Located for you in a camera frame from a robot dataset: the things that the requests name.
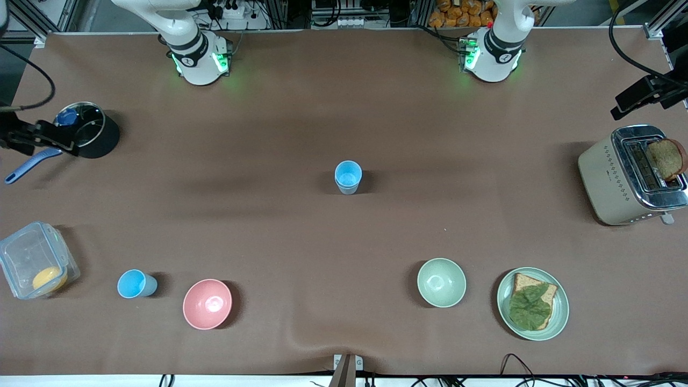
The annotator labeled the glass lid blue knob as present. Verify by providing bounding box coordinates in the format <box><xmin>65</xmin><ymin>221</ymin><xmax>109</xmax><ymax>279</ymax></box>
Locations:
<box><xmin>54</xmin><ymin>104</ymin><xmax>104</xmax><ymax>148</ymax></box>

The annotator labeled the dark toast slice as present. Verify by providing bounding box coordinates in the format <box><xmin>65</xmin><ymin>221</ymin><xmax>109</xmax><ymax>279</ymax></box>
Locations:
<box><xmin>647</xmin><ymin>139</ymin><xmax>687</xmax><ymax>182</ymax></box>

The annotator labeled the beige chrome toaster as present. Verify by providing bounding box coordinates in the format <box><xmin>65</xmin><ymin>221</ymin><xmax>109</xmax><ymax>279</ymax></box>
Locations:
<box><xmin>578</xmin><ymin>125</ymin><xmax>688</xmax><ymax>226</ymax></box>

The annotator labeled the clear plastic food container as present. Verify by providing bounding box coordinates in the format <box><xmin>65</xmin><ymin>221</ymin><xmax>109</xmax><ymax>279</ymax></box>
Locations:
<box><xmin>0</xmin><ymin>221</ymin><xmax>81</xmax><ymax>300</ymax></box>

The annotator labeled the orange round food piece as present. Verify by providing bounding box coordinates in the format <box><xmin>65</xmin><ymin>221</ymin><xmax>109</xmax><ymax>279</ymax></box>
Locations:
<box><xmin>32</xmin><ymin>267</ymin><xmax>69</xmax><ymax>293</ymax></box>

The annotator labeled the bag of orange buns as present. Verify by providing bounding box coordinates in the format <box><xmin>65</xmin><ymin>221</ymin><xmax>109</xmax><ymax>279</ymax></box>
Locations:
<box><xmin>428</xmin><ymin>0</ymin><xmax>496</xmax><ymax>28</ymax></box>

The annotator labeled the brown bread slice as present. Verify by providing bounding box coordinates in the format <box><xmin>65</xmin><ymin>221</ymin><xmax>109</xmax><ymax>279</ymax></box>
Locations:
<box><xmin>510</xmin><ymin>273</ymin><xmax>558</xmax><ymax>331</ymax></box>

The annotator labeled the pale green plate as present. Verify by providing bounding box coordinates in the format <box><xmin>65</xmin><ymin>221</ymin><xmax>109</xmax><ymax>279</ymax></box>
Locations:
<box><xmin>497</xmin><ymin>267</ymin><xmax>570</xmax><ymax>341</ymax></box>

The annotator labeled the white power strip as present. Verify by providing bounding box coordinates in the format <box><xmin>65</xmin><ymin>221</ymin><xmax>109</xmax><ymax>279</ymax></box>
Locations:
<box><xmin>212</xmin><ymin>0</ymin><xmax>261</xmax><ymax>30</ymax></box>

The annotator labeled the green lettuce leaf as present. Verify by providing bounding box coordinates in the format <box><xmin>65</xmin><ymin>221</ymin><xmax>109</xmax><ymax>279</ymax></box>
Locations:
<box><xmin>509</xmin><ymin>283</ymin><xmax>553</xmax><ymax>329</ymax></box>

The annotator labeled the pink bowl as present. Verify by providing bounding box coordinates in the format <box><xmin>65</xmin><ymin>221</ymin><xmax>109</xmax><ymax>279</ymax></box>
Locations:
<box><xmin>183</xmin><ymin>278</ymin><xmax>233</xmax><ymax>330</ymax></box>

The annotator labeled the pale green bowl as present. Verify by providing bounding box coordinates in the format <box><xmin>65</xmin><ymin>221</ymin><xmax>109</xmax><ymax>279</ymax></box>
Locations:
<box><xmin>417</xmin><ymin>258</ymin><xmax>467</xmax><ymax>309</ymax></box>

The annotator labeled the brown table cloth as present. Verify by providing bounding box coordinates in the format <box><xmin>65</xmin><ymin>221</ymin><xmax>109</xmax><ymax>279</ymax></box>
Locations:
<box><xmin>0</xmin><ymin>30</ymin><xmax>688</xmax><ymax>377</ymax></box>

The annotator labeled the metal table clamp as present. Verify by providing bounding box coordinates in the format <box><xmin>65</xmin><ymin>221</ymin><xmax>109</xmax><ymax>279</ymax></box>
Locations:
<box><xmin>333</xmin><ymin>354</ymin><xmax>363</xmax><ymax>387</ymax></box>

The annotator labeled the thick black cable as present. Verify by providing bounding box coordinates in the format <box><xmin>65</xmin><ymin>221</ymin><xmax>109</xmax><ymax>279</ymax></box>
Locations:
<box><xmin>608</xmin><ymin>0</ymin><xmax>680</xmax><ymax>87</ymax></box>
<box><xmin>0</xmin><ymin>44</ymin><xmax>56</xmax><ymax>112</ymax></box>

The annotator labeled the black saucepan blue handle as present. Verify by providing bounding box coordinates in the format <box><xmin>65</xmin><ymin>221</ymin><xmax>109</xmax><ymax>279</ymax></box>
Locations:
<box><xmin>4</xmin><ymin>102</ymin><xmax>121</xmax><ymax>185</ymax></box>

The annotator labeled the aluminium frame profile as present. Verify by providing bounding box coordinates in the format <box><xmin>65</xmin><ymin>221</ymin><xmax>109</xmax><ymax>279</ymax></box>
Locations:
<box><xmin>0</xmin><ymin>0</ymin><xmax>81</xmax><ymax>46</ymax></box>
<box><xmin>645</xmin><ymin>0</ymin><xmax>688</xmax><ymax>54</ymax></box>

